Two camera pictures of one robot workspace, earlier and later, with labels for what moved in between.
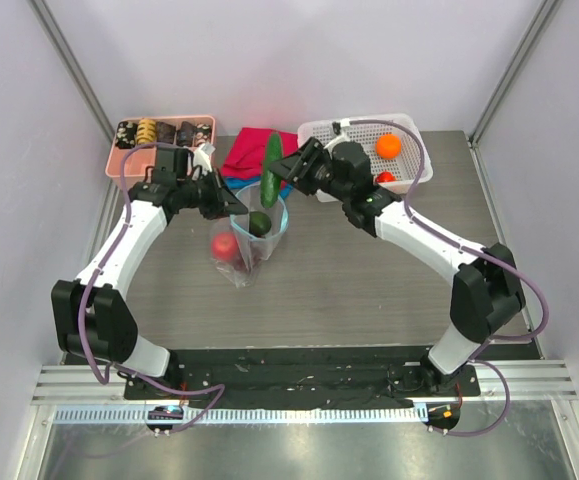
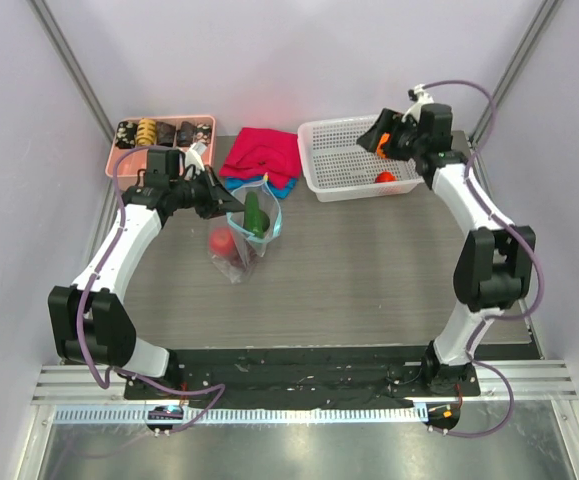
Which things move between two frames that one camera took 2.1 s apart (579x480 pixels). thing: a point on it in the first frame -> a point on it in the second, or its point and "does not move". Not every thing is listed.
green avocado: x=259 y=224 does not move
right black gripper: x=308 y=163 -> x=391 y=138
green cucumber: x=271 y=185 -> x=252 y=215
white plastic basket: x=390 y=148 does not move
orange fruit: x=388 y=146 does not move
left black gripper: x=223 y=203 does not move
